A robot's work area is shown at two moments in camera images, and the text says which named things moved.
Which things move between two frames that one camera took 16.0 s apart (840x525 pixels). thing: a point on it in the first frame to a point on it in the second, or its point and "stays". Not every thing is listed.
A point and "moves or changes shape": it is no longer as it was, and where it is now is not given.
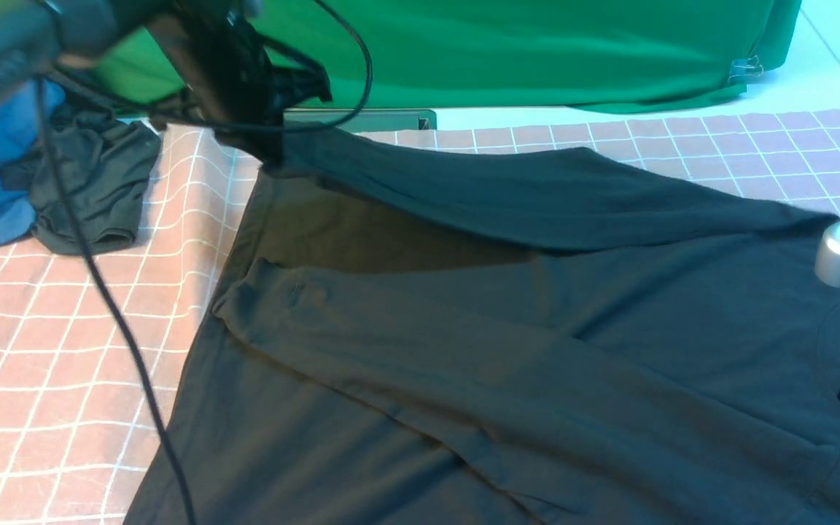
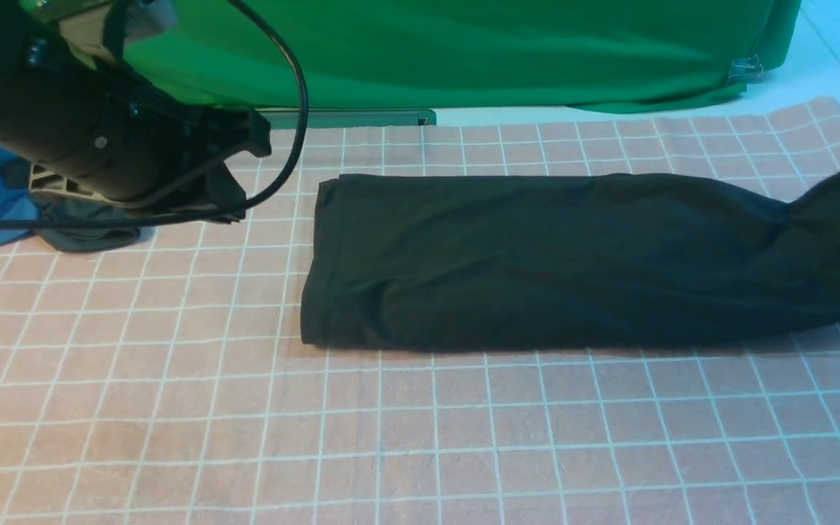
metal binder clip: [745, 67] stays
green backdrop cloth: [487, 54] stays
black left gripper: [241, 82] to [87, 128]
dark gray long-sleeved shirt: [456, 331] moves or changes shape
